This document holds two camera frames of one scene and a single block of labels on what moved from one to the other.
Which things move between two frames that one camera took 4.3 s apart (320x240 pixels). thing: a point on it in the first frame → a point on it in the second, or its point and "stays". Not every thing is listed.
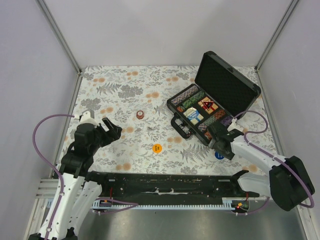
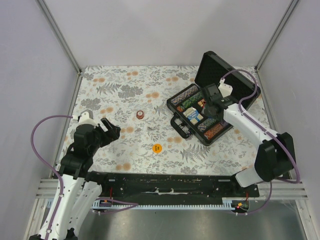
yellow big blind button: [157, 148] stays
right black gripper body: [227, 154] → [207, 111]
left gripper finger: [108, 124] stays
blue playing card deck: [193, 115] stays
